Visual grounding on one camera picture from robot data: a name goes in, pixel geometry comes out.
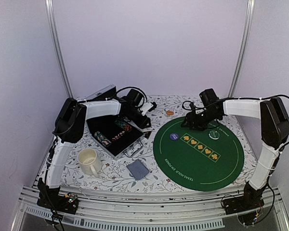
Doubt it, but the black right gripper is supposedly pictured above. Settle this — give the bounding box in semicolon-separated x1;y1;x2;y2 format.
181;108;220;131

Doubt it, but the purple small blind button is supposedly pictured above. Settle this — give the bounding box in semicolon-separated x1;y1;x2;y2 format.
170;133;180;141

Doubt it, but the orange big blind button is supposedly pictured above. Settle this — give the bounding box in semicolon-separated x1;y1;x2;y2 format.
166;111;174;116

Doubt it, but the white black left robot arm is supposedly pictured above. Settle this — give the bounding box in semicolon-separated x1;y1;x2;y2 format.
39;85;157;209

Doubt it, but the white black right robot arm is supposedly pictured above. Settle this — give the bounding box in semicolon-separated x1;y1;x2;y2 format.
181;89;289;210

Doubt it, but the rear poker chip stack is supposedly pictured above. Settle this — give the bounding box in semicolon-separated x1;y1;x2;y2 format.
115;119;132;132

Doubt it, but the poker chip stack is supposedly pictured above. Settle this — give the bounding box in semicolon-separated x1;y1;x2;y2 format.
93;131;111;147
115;119;132;132

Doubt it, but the clear glass dealer button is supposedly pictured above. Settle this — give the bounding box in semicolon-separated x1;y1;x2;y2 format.
209;130;220;140

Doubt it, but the green round poker mat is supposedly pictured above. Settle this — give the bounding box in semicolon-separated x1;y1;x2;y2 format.
153;117;245;192

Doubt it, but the front poker chip stack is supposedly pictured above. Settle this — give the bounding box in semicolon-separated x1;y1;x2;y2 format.
93;131;111;147

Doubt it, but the cream ceramic mug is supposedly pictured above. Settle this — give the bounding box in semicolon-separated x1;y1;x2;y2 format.
77;148;102;178

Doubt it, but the white floral tablecloth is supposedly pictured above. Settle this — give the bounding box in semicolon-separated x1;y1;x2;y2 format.
39;95;264;193

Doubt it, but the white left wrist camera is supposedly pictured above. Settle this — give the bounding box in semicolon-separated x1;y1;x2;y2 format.
140;102;157;116

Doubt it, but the aluminium frame rail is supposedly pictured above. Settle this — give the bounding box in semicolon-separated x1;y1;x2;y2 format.
11;185;289;231

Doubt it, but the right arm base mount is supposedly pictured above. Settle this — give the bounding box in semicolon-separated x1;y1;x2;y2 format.
221;192;264;215

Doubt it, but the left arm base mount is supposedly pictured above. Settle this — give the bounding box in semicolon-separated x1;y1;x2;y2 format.
37;192;79;215

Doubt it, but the right aluminium post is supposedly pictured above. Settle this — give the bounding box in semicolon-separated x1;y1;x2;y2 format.
227;0;255;98

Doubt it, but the aluminium post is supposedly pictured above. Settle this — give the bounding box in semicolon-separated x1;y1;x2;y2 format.
227;0;255;98
45;0;74;98

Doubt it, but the left aluminium post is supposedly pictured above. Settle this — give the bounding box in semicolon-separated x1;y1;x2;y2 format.
45;0;74;98

